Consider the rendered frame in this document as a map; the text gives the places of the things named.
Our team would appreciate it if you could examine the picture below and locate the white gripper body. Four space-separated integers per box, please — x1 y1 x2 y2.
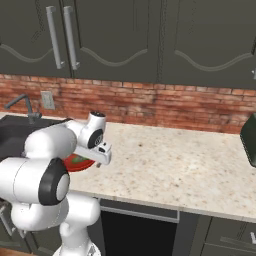
75 148 113 167

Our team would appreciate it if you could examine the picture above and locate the green cucumber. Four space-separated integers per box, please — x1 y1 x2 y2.
71 155 86 165

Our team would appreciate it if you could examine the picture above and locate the red bowl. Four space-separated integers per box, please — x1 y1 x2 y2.
63 153 98 173

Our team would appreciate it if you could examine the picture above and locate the black sink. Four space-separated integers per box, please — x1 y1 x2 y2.
0 114 73 162

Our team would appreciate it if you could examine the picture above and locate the dark grey tap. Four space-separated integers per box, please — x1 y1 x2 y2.
4 93 43 125

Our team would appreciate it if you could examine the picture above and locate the black dishwasher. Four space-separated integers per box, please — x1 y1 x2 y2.
99 198 182 256

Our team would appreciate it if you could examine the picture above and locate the dark grey lower cupboard door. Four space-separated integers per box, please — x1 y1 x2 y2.
0 198 38 255

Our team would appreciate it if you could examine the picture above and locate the dark grey cupboard door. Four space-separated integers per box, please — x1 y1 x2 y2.
0 0 73 79
61 0 162 84
0 198 38 255
158 0 256 90

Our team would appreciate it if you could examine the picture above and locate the dark grey drawer front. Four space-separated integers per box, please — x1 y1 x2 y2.
201 215 256 256

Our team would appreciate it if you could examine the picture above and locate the dark green appliance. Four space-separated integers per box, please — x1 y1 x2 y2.
239 112 256 168

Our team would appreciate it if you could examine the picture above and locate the grey dishwasher handle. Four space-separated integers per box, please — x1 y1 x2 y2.
99 205 181 224

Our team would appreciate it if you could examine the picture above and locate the grey wall socket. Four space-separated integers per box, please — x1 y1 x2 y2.
40 90 56 111

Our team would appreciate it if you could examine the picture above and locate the grey lower cupboard handle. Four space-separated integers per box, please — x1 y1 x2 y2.
0 203 17 237

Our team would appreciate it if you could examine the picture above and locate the grey drawer handle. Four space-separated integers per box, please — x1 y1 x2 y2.
219 235 256 252

